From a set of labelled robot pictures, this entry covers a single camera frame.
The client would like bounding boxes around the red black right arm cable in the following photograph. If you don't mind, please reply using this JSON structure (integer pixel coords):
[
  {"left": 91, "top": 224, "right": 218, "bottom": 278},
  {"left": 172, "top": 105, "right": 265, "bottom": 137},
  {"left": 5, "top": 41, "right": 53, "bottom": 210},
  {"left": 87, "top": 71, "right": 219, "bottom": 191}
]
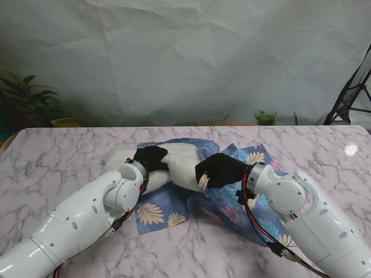
[{"left": 236, "top": 170, "right": 328, "bottom": 278}]

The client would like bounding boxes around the black tripod light stand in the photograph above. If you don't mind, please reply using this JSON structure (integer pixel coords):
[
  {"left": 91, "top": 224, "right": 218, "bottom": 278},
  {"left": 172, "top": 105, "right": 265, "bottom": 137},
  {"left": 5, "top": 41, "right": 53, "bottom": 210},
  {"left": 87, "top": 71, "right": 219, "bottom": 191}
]
[{"left": 323, "top": 43, "right": 371, "bottom": 126}]

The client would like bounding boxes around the red black left arm cable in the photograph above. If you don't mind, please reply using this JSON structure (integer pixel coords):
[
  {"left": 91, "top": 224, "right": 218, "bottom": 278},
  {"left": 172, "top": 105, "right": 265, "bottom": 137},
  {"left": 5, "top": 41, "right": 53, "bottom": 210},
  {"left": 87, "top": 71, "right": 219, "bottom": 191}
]
[{"left": 50, "top": 170, "right": 151, "bottom": 278}]

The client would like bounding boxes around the wrinkled white backdrop sheet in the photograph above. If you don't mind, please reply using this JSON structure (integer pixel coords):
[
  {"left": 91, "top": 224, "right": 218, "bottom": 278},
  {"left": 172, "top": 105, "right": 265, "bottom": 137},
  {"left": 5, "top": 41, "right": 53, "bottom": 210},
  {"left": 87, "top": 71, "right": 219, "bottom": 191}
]
[{"left": 0, "top": 0, "right": 371, "bottom": 128}]

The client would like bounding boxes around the small green potted plant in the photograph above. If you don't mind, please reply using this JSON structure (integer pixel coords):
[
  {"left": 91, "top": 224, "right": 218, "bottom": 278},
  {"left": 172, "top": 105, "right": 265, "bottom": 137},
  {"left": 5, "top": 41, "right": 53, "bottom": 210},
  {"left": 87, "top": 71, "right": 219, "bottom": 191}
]
[{"left": 253, "top": 110, "right": 279, "bottom": 126}]

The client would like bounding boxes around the white pillow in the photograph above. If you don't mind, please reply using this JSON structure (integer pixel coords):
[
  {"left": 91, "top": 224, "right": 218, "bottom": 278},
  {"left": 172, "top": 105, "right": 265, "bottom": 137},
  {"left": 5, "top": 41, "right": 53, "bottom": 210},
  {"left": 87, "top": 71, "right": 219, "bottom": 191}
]
[{"left": 104, "top": 144, "right": 209, "bottom": 195}]

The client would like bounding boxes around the yellow chair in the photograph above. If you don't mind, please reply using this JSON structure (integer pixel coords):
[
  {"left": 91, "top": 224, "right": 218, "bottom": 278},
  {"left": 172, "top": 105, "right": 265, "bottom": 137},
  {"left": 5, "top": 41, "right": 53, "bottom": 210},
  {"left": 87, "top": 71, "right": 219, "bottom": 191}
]
[{"left": 51, "top": 117, "right": 85, "bottom": 128}]

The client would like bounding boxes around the large green leafy plant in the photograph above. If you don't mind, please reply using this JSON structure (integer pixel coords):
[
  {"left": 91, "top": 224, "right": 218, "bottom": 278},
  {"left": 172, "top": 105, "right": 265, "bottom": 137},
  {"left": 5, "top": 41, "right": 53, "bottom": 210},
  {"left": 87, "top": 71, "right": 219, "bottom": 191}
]
[{"left": 0, "top": 69, "right": 63, "bottom": 128}]

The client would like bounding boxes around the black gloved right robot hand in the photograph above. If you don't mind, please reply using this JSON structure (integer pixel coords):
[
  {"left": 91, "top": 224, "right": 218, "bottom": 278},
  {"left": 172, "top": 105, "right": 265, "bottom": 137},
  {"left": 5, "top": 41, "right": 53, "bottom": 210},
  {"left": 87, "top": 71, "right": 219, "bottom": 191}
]
[{"left": 194, "top": 153, "right": 249, "bottom": 192}]

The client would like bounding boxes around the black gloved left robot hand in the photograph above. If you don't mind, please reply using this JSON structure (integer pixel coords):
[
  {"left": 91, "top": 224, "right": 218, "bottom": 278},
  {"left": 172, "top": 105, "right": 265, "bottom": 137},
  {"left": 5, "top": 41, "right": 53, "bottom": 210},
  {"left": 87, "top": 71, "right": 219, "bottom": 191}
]
[{"left": 132, "top": 145, "right": 174, "bottom": 174}]

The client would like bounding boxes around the blue leaf print pillowcase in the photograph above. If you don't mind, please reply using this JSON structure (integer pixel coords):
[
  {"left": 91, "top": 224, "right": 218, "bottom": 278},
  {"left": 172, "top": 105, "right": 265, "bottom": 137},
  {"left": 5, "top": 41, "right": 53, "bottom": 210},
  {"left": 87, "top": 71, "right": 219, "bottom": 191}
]
[{"left": 135, "top": 138, "right": 302, "bottom": 248}]

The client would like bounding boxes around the red black arm cable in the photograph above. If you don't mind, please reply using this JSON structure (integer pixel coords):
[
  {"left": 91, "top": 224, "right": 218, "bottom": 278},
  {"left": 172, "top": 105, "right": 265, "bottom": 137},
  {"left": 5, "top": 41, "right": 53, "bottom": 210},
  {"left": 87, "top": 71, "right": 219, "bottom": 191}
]
[
  {"left": 50, "top": 170, "right": 151, "bottom": 278},
  {"left": 236, "top": 170, "right": 328, "bottom": 278}
]

